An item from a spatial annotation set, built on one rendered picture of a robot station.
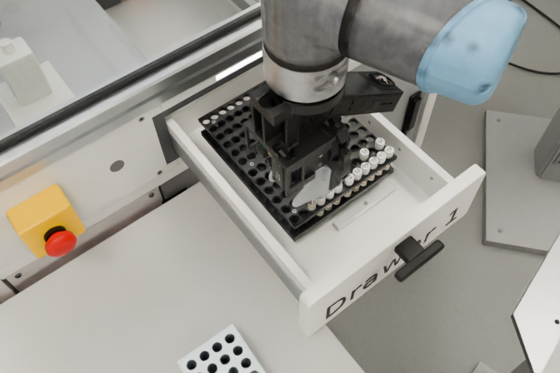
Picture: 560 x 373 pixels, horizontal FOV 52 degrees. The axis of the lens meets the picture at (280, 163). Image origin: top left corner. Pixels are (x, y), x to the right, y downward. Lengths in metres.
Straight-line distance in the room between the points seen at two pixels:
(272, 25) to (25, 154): 0.39
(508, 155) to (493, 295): 0.47
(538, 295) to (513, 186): 1.02
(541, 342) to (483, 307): 0.85
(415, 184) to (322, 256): 0.18
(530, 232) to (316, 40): 1.46
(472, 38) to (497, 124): 1.64
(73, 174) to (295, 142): 0.36
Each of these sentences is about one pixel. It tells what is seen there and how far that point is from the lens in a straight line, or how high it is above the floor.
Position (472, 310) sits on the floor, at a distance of 1.71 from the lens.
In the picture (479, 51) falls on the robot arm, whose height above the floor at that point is 1.27.
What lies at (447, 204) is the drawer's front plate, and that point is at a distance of 0.74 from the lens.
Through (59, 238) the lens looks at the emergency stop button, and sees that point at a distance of 0.78.
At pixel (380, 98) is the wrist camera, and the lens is 0.59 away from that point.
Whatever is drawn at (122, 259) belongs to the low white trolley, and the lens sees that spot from 0.89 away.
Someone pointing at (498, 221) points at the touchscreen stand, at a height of 0.03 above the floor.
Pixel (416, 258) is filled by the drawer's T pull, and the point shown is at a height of 0.91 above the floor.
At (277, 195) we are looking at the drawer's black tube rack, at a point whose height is 0.90.
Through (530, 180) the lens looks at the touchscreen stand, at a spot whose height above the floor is 0.04.
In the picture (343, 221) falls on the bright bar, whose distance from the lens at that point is 0.78.
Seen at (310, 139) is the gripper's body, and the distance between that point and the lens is 0.56.
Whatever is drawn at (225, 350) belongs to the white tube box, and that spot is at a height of 0.80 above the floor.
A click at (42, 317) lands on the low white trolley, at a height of 0.76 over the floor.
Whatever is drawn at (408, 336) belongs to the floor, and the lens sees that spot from 1.64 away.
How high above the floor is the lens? 1.53
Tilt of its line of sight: 55 degrees down
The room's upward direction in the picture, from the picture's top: 2 degrees counter-clockwise
